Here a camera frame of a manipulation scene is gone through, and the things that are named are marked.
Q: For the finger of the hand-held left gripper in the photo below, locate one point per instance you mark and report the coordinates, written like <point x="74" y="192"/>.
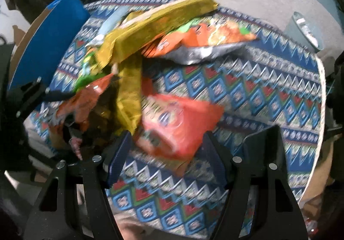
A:
<point x="37" y="92"/>
<point x="72" y="146"/>

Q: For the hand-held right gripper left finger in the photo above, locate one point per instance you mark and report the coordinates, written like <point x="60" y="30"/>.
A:
<point x="118" y="159"/>

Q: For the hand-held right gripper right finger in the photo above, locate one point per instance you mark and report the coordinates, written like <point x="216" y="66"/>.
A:
<point x="215" y="159"/>

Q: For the orange snack packet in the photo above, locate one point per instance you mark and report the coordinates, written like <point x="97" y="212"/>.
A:
<point x="86" y="100"/>

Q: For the red snack packet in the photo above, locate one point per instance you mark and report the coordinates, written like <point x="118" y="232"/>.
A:
<point x="177" y="127"/>

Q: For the blue cardboard box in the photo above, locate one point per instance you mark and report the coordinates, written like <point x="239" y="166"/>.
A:
<point x="45" y="41"/>

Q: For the orange green snack bag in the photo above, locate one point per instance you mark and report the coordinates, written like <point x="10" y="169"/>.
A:
<point x="204" y="38"/>

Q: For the large gold snack packet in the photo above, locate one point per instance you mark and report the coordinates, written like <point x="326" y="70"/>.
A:
<point x="150" y="27"/>

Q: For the green snack packet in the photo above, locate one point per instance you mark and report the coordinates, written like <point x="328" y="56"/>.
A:
<point x="86" y="68"/>

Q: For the long gold snack packet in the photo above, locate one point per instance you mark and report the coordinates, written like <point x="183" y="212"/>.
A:
<point x="129" y="95"/>

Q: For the patterned blue blanket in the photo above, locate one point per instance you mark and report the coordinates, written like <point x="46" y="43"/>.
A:
<point x="242" y="95"/>

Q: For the brown cardboard sheet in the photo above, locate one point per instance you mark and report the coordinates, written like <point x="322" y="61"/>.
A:
<point x="319" y="170"/>

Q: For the grey waste bin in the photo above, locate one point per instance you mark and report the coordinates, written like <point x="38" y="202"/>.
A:
<point x="306" y="30"/>

